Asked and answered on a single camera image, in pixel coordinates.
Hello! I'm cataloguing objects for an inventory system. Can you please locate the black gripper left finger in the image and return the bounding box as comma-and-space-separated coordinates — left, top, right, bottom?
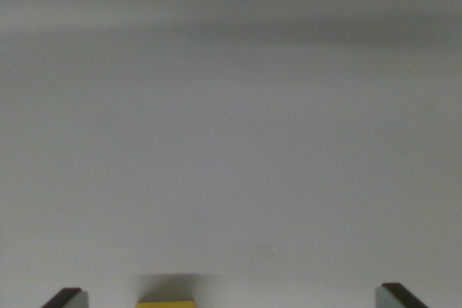
40, 287, 90, 308

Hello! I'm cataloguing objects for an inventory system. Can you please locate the grey plastic bin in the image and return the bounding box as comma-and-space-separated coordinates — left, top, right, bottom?
0, 0, 462, 308

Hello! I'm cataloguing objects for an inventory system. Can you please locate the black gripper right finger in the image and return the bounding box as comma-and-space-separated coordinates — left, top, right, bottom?
375, 282, 429, 308

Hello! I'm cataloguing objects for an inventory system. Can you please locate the yellow cube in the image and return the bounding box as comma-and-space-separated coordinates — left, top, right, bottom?
134, 299, 196, 308

